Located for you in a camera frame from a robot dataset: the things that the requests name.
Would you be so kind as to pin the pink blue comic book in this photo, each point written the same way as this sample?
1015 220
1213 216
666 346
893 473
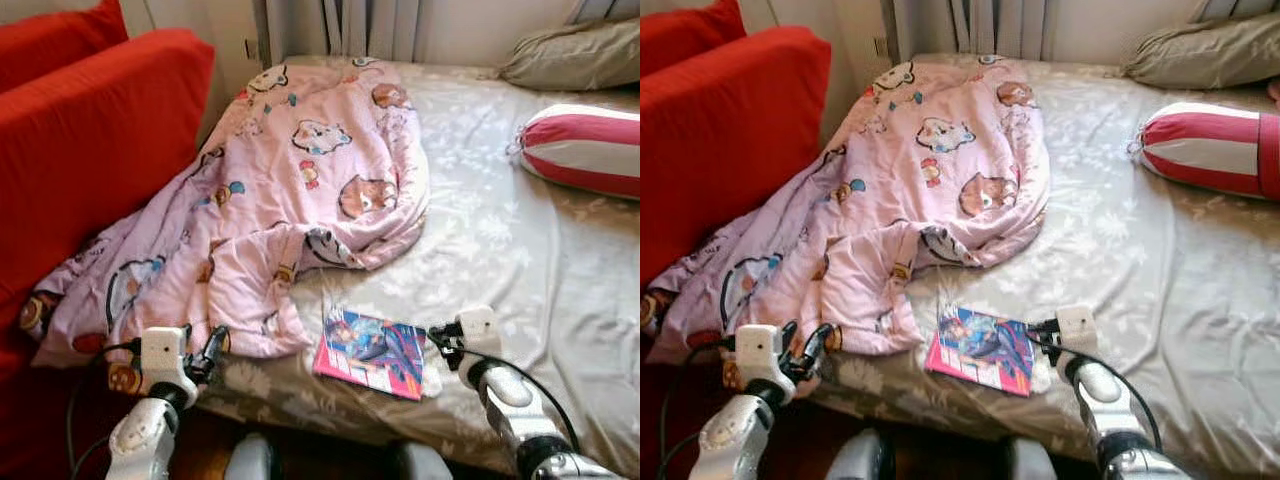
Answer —
985 350
372 352

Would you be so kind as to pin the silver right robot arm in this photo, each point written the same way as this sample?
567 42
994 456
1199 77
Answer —
525 415
1115 410

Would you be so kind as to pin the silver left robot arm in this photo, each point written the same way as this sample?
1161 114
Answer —
140 435
730 435

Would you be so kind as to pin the silver left robot leg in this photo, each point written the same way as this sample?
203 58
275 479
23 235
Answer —
253 458
860 457

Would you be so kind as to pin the silver robot leg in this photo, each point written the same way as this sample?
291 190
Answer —
420 462
860 457
1032 460
253 458

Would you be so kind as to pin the bed with beige floral sheet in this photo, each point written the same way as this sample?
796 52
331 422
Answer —
1150 260
520 260

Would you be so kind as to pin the silver right robot leg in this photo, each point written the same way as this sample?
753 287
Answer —
1032 460
420 462

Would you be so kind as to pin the pink cartoon print blanket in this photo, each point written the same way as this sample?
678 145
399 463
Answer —
920 190
300 190

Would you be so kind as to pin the red fabric sofa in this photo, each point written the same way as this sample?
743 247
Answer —
90 150
720 140

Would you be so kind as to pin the red white blue bolster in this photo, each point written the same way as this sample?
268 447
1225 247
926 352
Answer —
1205 150
585 150

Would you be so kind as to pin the olive floral pillow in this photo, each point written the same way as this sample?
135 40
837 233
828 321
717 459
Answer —
580 55
1210 52

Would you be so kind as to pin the grey pleated curtain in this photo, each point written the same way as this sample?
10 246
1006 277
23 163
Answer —
345 28
965 26
605 9
1235 8

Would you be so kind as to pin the red sofa cushion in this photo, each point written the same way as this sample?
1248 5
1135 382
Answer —
50 40
685 30

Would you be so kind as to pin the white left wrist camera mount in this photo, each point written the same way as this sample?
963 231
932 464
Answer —
162 355
757 352

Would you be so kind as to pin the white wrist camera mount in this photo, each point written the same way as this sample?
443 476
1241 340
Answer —
1078 328
757 352
480 330
162 355

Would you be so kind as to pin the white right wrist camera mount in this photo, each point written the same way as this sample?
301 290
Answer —
480 330
1078 328

